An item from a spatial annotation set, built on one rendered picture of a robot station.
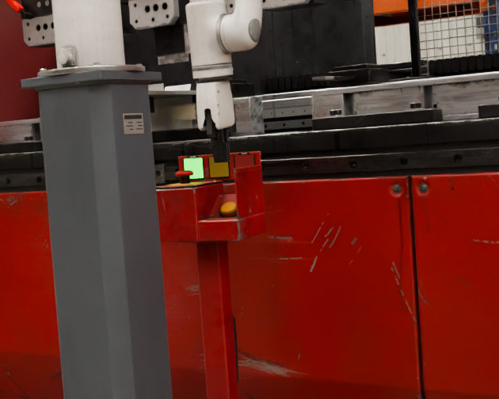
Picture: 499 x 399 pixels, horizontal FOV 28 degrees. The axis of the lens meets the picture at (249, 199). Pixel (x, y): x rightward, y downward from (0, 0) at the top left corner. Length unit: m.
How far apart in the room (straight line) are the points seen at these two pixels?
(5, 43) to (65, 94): 1.65
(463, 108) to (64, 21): 0.90
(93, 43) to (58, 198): 0.28
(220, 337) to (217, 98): 0.51
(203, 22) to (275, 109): 0.71
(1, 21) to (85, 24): 1.64
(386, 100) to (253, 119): 0.37
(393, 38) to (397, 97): 4.59
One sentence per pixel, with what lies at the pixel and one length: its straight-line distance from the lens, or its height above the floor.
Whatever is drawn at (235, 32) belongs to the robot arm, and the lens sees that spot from 2.01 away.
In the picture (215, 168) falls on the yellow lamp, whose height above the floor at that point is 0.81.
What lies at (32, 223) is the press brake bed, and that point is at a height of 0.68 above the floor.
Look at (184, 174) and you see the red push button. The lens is 2.14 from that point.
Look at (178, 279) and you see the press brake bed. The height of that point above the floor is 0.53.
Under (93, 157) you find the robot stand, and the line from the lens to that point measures 1.70.
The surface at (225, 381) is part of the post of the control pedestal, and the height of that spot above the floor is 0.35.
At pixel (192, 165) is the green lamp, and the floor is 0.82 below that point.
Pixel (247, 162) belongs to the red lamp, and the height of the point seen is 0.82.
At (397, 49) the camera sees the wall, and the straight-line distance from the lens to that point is 6.85.
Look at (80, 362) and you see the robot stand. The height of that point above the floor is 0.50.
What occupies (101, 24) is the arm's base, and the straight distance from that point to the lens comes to 1.76.
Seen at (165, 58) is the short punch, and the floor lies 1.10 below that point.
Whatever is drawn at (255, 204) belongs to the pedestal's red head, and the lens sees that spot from 2.14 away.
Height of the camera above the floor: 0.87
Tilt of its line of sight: 4 degrees down
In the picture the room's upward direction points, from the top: 4 degrees counter-clockwise
